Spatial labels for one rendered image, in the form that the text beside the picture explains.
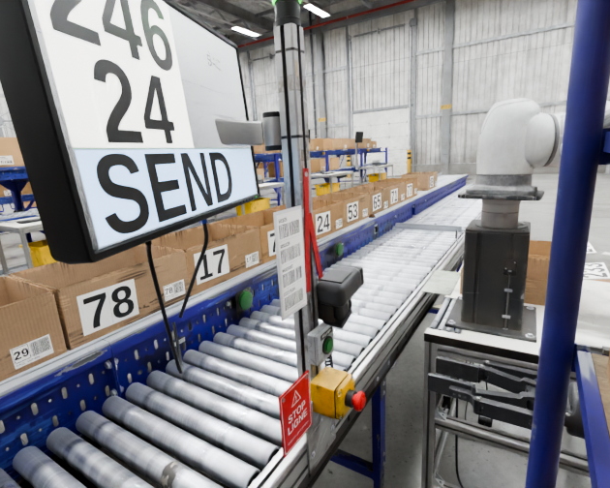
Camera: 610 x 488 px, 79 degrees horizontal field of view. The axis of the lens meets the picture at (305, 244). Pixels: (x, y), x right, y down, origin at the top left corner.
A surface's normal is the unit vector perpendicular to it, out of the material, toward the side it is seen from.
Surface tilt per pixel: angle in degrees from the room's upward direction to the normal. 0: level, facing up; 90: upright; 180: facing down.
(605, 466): 0
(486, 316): 90
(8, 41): 90
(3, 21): 90
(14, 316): 90
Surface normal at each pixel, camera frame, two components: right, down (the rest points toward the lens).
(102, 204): 0.97, -0.07
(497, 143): -0.68, 0.15
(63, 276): 0.85, 0.07
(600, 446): -0.06, -0.97
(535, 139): -0.12, 0.20
